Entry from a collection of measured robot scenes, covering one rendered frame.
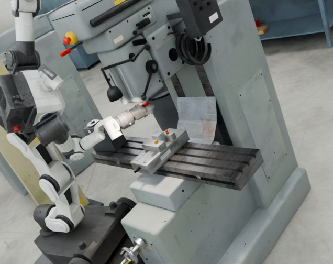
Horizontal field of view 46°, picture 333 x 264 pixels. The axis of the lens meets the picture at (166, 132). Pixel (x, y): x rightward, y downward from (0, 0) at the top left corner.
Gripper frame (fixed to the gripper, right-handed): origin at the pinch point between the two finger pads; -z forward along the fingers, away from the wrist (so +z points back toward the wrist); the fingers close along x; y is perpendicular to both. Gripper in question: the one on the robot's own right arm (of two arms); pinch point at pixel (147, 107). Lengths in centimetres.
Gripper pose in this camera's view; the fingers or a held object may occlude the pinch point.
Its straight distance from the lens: 216.6
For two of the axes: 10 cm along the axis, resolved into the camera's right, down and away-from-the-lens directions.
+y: 3.7, 8.3, 4.2
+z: -8.3, 5.0, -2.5
